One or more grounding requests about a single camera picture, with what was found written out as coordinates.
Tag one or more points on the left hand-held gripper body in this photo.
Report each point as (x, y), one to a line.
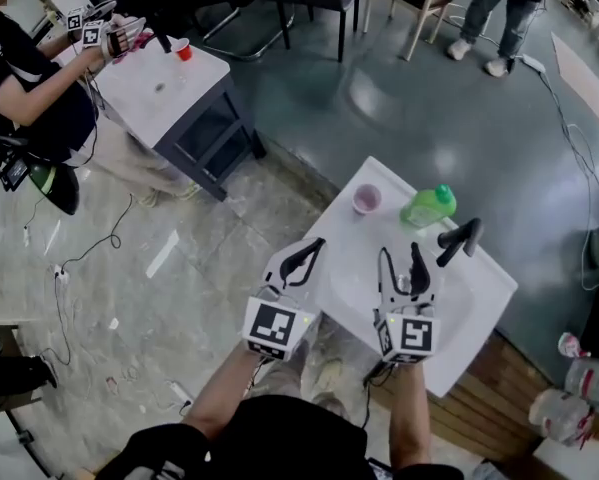
(271, 325)

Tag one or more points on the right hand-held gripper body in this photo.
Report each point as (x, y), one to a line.
(412, 335)

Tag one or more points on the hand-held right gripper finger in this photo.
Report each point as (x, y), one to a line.
(420, 270)
(385, 273)

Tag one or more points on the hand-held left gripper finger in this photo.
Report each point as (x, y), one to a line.
(299, 258)
(313, 264)

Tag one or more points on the person's left forearm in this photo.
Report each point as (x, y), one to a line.
(229, 393)

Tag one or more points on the person's right forearm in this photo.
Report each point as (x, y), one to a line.
(410, 408)

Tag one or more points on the white sink counter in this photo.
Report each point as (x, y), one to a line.
(459, 308)

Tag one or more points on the black faucet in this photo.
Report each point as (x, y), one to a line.
(459, 240)

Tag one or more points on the person's beige trousers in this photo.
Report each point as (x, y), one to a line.
(289, 378)

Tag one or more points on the green detergent bottle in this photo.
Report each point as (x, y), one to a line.
(424, 208)

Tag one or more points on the person's shoe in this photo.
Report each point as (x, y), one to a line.
(330, 372)

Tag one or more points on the pink plastic cup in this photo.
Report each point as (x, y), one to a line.
(367, 199)

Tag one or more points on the wooden base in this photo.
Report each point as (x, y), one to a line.
(494, 408)

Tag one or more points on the long white power strip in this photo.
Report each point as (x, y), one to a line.
(178, 395)

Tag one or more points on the person's black shirt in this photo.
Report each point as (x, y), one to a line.
(279, 443)

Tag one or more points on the pack of plastic water bottles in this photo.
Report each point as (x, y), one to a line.
(574, 398)

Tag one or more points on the small white power strip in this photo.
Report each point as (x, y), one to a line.
(61, 274)

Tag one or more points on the black cantilever chair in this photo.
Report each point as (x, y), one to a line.
(239, 33)

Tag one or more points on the red cup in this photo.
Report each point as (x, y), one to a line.
(183, 50)

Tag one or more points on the cardboard sheet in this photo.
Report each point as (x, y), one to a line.
(586, 78)

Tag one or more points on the black stand pole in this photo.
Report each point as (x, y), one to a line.
(160, 33)

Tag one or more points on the wooden chair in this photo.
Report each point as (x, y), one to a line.
(419, 3)

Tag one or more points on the black battery box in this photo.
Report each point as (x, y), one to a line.
(13, 174)

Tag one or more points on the white table with dark frame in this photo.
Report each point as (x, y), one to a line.
(154, 98)

